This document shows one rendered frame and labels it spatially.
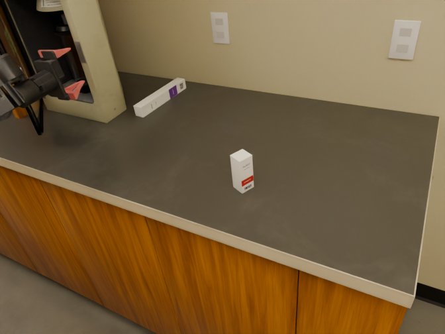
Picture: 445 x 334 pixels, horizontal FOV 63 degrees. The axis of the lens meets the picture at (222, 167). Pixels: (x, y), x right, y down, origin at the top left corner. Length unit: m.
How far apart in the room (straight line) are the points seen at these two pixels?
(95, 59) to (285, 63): 0.66
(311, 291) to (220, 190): 0.33
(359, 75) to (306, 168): 0.44
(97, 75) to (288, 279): 0.89
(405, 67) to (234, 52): 0.60
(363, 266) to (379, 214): 0.16
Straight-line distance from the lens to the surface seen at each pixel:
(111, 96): 1.39
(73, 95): 1.12
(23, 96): 1.03
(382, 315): 0.93
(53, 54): 1.08
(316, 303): 0.97
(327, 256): 0.82
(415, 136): 1.22
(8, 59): 1.06
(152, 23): 1.64
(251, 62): 1.45
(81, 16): 1.29
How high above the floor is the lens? 1.57
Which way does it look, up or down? 37 degrees down
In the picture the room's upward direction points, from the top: 7 degrees counter-clockwise
